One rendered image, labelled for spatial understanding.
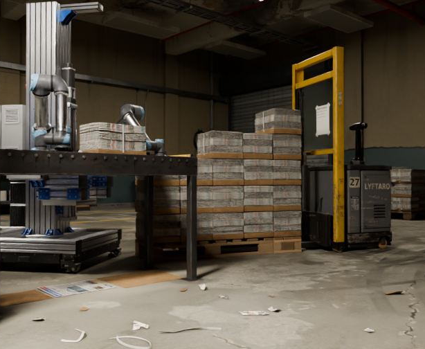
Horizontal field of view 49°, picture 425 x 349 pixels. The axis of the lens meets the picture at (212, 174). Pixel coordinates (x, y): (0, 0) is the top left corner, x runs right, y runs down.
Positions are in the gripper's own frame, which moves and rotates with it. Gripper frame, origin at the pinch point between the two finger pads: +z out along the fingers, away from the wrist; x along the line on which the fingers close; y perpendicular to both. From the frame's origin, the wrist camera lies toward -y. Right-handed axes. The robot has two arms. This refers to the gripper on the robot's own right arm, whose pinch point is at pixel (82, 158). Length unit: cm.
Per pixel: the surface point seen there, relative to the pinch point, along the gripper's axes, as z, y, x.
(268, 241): 163, -69, -24
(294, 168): 189, -5, -34
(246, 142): 143, 18, -18
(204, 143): 120, 18, 11
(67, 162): -42, -8, -68
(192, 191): 43, -24, -67
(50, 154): -51, -4, -68
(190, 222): 43, -44, -65
